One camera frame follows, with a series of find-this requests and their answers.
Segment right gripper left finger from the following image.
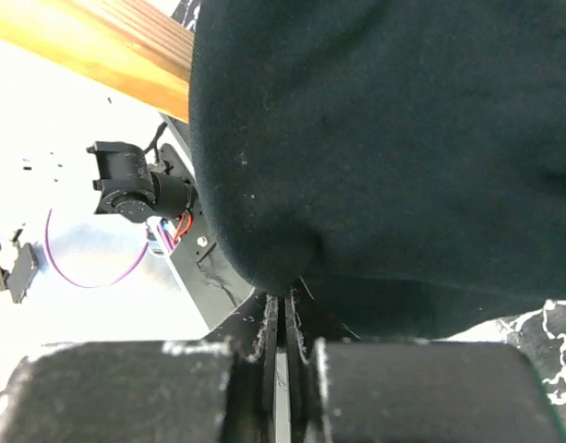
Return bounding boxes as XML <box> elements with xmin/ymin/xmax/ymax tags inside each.
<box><xmin>0</xmin><ymin>294</ymin><xmax>278</xmax><ymax>442</ymax></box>

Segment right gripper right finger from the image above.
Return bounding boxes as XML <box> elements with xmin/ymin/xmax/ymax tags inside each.
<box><xmin>284</xmin><ymin>294</ymin><xmax>566</xmax><ymax>442</ymax></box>

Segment black t shirt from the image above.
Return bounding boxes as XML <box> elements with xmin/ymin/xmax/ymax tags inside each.
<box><xmin>189</xmin><ymin>1</ymin><xmax>566</xmax><ymax>338</ymax></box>

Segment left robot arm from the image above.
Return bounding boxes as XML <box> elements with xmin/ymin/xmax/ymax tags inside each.
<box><xmin>86</xmin><ymin>141</ymin><xmax>198</xmax><ymax>223</ymax></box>

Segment wooden hanger stand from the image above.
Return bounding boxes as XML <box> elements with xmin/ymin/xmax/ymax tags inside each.
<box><xmin>0</xmin><ymin>1</ymin><xmax>194</xmax><ymax>122</ymax></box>

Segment black marble mat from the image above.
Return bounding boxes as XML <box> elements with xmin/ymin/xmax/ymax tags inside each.
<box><xmin>449</xmin><ymin>300</ymin><xmax>566</xmax><ymax>430</ymax></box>

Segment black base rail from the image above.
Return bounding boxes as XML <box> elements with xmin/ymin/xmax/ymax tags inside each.
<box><xmin>159</xmin><ymin>115</ymin><xmax>253</xmax><ymax>329</ymax></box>

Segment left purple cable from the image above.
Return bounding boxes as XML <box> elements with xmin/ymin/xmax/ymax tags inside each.
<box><xmin>43</xmin><ymin>208</ymin><xmax>150</xmax><ymax>289</ymax></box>

